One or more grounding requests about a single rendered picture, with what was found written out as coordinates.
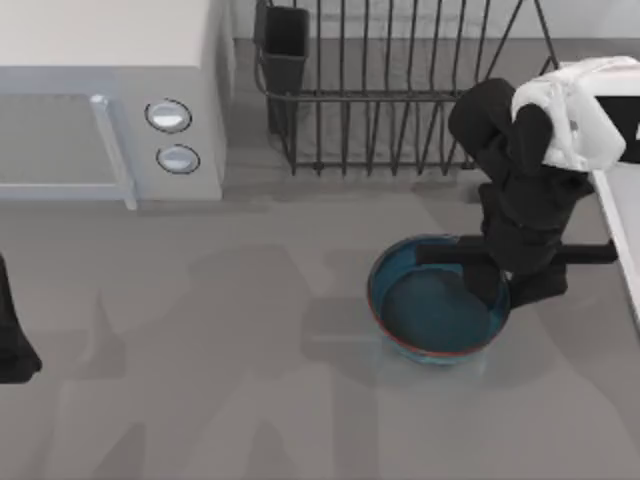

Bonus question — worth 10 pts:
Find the microwave door handle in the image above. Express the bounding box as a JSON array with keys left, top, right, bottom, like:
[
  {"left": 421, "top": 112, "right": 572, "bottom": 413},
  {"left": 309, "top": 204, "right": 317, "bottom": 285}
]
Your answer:
[{"left": 89, "top": 94, "right": 139, "bottom": 211}]

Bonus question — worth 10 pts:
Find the round silver microwave knob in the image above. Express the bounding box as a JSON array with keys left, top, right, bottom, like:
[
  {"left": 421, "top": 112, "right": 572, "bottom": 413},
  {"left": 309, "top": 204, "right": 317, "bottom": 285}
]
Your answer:
[
  {"left": 144, "top": 98, "right": 194, "bottom": 135},
  {"left": 155, "top": 144, "right": 202, "bottom": 177}
]

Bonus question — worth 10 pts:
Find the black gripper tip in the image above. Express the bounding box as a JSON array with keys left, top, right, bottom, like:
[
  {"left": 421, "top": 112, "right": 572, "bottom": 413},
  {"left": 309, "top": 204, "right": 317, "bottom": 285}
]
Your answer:
[{"left": 0, "top": 254, "right": 43, "bottom": 386}]

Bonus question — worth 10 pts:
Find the blue bowl with red rim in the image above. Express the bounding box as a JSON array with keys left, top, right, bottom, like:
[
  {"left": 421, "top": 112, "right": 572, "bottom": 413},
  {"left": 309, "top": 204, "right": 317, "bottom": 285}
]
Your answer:
[{"left": 367, "top": 234, "right": 513, "bottom": 368}]

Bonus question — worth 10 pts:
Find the microwave glass door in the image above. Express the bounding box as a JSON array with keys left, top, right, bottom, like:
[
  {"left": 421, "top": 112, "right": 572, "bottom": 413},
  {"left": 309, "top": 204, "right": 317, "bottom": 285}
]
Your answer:
[{"left": 0, "top": 92, "right": 139, "bottom": 211}]

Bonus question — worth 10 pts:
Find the dark wire dish rack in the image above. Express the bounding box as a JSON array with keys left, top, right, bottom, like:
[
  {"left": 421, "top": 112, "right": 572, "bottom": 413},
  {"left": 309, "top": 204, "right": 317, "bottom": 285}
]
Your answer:
[{"left": 252, "top": 0, "right": 562, "bottom": 178}]

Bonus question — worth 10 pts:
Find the dark cutlery holder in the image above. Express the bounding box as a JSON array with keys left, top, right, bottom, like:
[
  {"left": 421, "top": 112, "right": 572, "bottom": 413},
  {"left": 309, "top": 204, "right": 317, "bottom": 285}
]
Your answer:
[{"left": 253, "top": 1, "right": 312, "bottom": 137}]

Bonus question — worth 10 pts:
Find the pale microwave oven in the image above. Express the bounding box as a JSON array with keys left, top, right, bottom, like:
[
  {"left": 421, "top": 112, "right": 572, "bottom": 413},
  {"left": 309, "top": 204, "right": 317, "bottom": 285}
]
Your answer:
[{"left": 0, "top": 0, "right": 227, "bottom": 212}]

